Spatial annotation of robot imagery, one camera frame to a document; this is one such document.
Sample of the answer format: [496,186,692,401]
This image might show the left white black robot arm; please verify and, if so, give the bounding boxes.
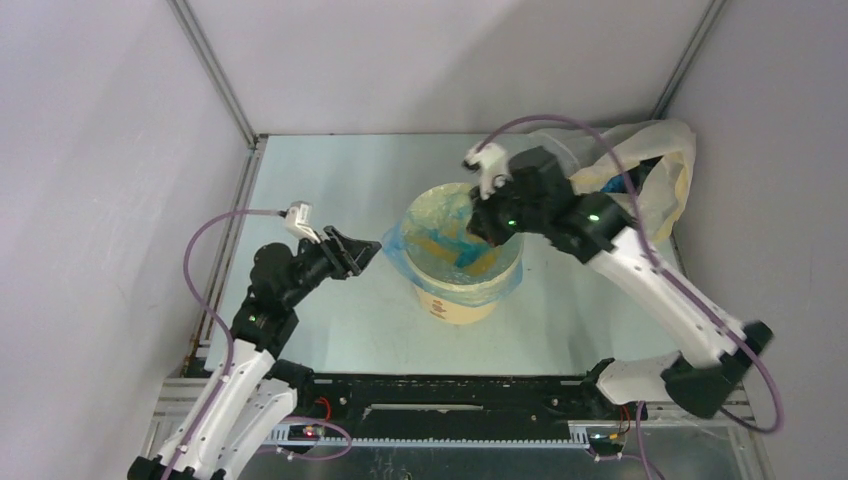
[127,226,381,479]

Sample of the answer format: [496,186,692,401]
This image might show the dark items inside bag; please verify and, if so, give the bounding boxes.
[601,157,661,194]

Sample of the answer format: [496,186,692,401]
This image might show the left aluminium corner post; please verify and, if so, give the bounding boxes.
[169,1,267,378]

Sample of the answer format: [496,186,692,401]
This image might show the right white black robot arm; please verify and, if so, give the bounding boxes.
[463,144,773,419]

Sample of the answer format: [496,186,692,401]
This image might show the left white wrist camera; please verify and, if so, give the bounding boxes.
[280,201,323,244]

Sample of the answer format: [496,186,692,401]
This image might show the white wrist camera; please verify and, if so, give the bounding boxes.
[462,142,512,200]
[280,201,323,244]

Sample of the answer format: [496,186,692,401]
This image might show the yellow cartoon trash bin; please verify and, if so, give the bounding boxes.
[400,182,525,327]

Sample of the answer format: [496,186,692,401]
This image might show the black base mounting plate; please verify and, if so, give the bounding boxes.
[294,373,647,443]

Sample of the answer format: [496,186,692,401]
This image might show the translucent yellowish plastic bag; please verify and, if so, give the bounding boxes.
[528,119,696,243]

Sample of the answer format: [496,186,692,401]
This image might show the aluminium corner post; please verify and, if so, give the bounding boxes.
[169,1,267,378]
[639,0,729,379]

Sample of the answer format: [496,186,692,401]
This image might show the aluminium frame rail front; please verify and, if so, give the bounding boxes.
[135,377,773,480]

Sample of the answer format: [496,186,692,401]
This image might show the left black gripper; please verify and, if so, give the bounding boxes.
[283,225,381,307]

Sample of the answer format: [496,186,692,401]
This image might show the blue plastic trash bag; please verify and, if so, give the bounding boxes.
[381,184,525,309]

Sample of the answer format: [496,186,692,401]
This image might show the right aluminium corner post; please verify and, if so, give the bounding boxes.
[639,0,729,379]

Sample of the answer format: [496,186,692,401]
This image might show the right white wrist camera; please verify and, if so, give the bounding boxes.
[462,142,512,200]

